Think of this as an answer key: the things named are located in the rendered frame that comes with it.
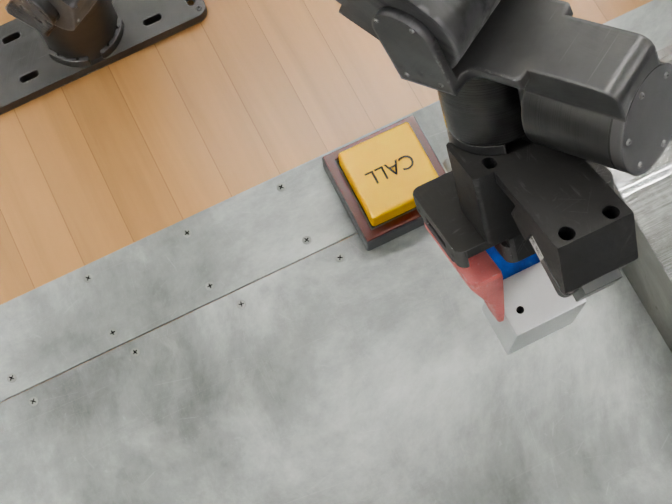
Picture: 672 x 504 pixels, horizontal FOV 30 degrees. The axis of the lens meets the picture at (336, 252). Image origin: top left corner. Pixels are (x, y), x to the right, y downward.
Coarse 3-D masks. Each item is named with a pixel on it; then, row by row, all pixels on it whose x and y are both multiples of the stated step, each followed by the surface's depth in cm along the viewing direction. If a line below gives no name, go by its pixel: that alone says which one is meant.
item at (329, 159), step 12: (408, 120) 97; (420, 132) 97; (324, 156) 97; (336, 156) 97; (432, 156) 96; (336, 168) 96; (336, 180) 96; (348, 192) 96; (348, 204) 95; (360, 216) 95; (408, 216) 95; (420, 216) 95; (360, 228) 95; (384, 228) 95
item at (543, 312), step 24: (504, 264) 80; (528, 264) 80; (504, 288) 78; (528, 288) 78; (552, 288) 78; (504, 312) 78; (528, 312) 78; (552, 312) 78; (576, 312) 80; (504, 336) 81; (528, 336) 79
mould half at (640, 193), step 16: (624, 176) 87; (640, 176) 87; (656, 176) 88; (624, 192) 87; (640, 192) 87; (656, 192) 87; (640, 208) 87; (656, 208) 87; (640, 224) 87; (656, 224) 87; (640, 240) 88; (656, 240) 86; (640, 256) 89; (656, 256) 86; (624, 272) 94; (640, 272) 91; (656, 272) 87; (640, 288) 92; (656, 288) 89; (656, 304) 91; (656, 320) 92
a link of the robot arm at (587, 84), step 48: (528, 0) 63; (384, 48) 62; (432, 48) 59; (480, 48) 62; (528, 48) 61; (576, 48) 60; (624, 48) 59; (528, 96) 62; (576, 96) 60; (624, 96) 58; (576, 144) 62; (624, 144) 60
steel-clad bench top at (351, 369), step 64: (256, 192) 98; (320, 192) 98; (128, 256) 97; (192, 256) 97; (256, 256) 97; (320, 256) 96; (384, 256) 96; (0, 320) 96; (64, 320) 96; (128, 320) 95; (192, 320) 95; (256, 320) 95; (320, 320) 95; (384, 320) 94; (448, 320) 94; (576, 320) 94; (640, 320) 93; (0, 384) 94; (64, 384) 94; (128, 384) 94; (192, 384) 94; (256, 384) 93; (320, 384) 93; (384, 384) 93; (448, 384) 93; (512, 384) 92; (576, 384) 92; (640, 384) 92; (0, 448) 93; (64, 448) 93; (128, 448) 92; (192, 448) 92; (256, 448) 92; (320, 448) 92; (384, 448) 91; (448, 448) 91; (512, 448) 91; (576, 448) 90; (640, 448) 90
